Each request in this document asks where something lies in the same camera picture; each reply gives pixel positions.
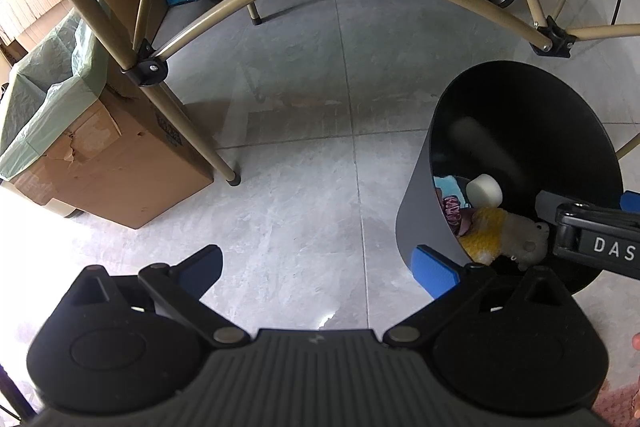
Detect pink fluffy rug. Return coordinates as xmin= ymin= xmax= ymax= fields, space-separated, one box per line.
xmin=595 ymin=382 xmax=640 ymax=427

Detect black round bin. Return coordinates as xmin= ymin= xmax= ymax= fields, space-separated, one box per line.
xmin=395 ymin=61 xmax=625 ymax=295

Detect yellow white plush hamster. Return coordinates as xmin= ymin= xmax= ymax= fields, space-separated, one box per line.
xmin=457 ymin=207 xmax=553 ymax=270

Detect purple satin cloth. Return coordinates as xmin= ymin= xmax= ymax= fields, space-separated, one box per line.
xmin=435 ymin=190 xmax=473 ymax=235

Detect green plastic bin liner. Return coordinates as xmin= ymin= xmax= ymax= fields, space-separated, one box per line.
xmin=0 ymin=10 xmax=108 ymax=182

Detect cardboard box with liner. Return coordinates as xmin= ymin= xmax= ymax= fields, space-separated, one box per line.
xmin=0 ymin=7 xmax=216 ymax=230

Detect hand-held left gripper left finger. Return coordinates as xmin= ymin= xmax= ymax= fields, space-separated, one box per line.
xmin=62 ymin=244 xmax=251 ymax=350

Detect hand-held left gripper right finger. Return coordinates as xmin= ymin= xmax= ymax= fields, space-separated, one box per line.
xmin=382 ymin=244 xmax=577 ymax=350

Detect white foam cylinder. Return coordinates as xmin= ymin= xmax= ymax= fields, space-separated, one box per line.
xmin=467 ymin=174 xmax=502 ymax=208

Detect light blue plush fish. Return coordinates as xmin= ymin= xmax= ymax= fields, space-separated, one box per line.
xmin=434 ymin=176 xmax=471 ymax=208

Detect tan folding camping table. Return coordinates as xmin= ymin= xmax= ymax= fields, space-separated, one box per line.
xmin=0 ymin=0 xmax=640 ymax=185

